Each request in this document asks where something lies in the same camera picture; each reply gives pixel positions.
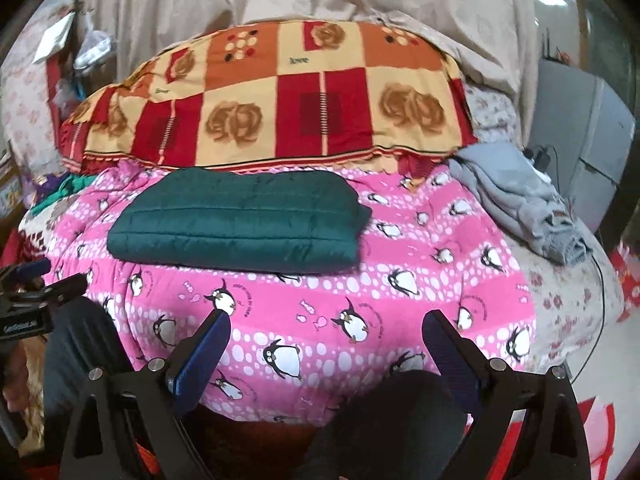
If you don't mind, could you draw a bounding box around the red cream rose blanket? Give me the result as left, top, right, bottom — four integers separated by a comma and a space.
55, 20, 474, 174

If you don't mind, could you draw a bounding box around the floral covered furniture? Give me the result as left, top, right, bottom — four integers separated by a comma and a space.
1, 3, 72, 176

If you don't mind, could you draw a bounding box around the grey cabinet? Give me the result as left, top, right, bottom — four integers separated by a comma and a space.
528, 60, 636, 232

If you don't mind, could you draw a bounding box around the pink penguin quilt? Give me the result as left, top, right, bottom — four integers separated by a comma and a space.
46, 164, 536, 425

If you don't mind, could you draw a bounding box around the white plastic bag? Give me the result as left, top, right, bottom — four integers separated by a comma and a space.
73, 12, 116, 73

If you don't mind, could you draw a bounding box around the green purple clothes pile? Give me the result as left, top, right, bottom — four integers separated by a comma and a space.
21, 171, 96, 216

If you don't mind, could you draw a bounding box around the grey clothing pile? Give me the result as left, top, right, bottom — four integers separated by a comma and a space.
447, 142, 590, 266

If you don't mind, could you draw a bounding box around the person's left hand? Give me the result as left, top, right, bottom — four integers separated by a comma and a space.
2, 341, 29, 413

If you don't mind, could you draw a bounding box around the teal quilted puffer jacket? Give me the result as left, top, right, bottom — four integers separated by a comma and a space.
106, 168, 372, 275

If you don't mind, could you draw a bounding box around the beige patterned curtain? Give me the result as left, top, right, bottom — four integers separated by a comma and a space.
74, 0, 544, 111

